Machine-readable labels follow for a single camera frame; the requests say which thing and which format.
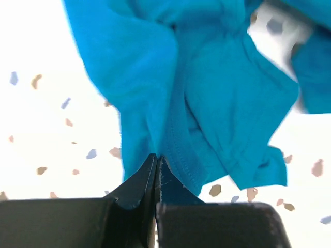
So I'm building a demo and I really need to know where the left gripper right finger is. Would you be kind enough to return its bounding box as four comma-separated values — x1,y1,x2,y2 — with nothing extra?
156,157,291,248

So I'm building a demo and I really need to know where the blue t shirt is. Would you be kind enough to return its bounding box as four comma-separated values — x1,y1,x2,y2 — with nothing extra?
64,1,330,195

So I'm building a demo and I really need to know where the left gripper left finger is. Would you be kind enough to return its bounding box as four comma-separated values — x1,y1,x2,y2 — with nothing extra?
1,154,157,247

